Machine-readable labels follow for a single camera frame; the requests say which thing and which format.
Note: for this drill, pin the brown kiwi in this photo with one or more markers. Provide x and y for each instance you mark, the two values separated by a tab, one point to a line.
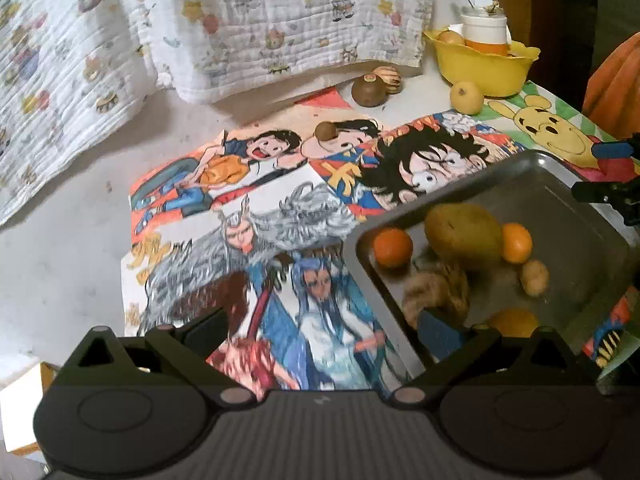
369	91

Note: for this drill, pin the blue and orange drawing sheet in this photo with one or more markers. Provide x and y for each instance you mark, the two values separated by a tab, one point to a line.
612	330

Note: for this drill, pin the green brown mango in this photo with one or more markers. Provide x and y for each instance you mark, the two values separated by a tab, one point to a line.
462	235

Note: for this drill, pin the orange cloth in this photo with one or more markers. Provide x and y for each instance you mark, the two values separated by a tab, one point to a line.
617	85

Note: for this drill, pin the cartoon children drawing sheet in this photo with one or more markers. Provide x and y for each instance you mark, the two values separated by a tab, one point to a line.
225	170

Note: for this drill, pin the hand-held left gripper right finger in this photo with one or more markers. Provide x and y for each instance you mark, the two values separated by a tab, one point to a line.
440	335

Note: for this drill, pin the white jar with orange band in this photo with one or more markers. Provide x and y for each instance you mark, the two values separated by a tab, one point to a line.
484	30

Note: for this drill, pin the round yellow brown fruit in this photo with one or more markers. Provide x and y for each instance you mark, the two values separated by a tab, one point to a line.
515	321

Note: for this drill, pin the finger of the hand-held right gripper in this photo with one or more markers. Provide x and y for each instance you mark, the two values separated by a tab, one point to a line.
610	150
602	192

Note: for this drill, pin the small brown longan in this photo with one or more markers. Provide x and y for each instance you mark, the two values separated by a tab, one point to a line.
325	131
534	276

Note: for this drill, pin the printed blanket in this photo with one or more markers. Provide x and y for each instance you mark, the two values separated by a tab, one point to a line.
225	25

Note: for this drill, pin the wooden door frame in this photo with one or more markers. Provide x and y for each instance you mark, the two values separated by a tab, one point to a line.
520	0

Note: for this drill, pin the small orange tangerine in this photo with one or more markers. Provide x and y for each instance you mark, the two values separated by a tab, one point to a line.
516	242
393	246

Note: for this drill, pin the yellow fruit in bowl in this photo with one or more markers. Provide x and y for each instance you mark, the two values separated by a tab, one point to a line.
451	37

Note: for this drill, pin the fantasy figures drawing sheet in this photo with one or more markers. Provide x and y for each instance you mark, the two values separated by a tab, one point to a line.
280	260

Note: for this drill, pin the white box with gold trim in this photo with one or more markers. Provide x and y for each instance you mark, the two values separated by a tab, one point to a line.
20	400

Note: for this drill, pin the metal tray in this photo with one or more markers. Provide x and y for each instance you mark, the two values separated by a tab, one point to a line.
565	220

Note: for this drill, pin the yellow bear drawing sheet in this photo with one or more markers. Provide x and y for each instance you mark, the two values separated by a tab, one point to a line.
545	125

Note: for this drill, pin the yellow plastic bowl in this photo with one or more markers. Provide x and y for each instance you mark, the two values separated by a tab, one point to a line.
482	70

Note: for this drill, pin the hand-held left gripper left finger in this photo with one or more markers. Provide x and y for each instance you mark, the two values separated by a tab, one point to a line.
207	327

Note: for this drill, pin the pale yellow round fruit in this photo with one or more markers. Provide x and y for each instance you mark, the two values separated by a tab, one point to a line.
466	97

